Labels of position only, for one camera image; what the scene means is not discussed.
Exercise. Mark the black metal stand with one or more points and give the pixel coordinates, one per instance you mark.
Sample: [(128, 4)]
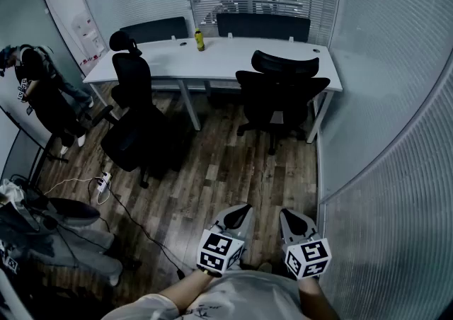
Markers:
[(58, 159)]

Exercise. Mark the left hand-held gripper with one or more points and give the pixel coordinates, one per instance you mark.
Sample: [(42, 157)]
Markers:
[(219, 253)]

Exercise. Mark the white office desk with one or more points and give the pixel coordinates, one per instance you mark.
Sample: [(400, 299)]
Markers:
[(230, 60)]

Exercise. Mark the person's white t-shirt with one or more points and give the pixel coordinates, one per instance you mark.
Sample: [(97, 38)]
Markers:
[(247, 297)]

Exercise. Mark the black round seat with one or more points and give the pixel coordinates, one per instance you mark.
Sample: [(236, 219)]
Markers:
[(74, 211)]

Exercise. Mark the white plastic bag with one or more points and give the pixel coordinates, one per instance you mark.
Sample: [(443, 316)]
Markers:
[(10, 191)]

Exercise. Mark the dark desk divider panel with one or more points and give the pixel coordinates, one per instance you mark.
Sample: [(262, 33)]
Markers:
[(263, 26), (155, 30)]

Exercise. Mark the person's right shoe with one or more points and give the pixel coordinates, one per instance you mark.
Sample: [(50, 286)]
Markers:
[(264, 267)]

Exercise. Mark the black mesh office chair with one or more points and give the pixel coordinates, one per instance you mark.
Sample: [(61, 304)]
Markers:
[(131, 74), (279, 99)]

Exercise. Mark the yellow drink bottle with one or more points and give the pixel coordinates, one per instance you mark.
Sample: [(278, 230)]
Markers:
[(200, 40)]

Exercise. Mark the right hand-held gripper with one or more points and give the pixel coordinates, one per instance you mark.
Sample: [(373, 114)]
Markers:
[(308, 258)]

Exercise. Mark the person's left forearm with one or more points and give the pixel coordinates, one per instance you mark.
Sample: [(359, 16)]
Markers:
[(187, 290)]

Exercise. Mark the white power strip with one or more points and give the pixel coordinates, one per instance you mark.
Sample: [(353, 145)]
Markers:
[(103, 181)]

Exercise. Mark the white door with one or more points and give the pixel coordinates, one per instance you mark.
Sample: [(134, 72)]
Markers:
[(67, 3)]

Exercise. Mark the person's right forearm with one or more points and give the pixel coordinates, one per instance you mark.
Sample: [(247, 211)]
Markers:
[(315, 297)]

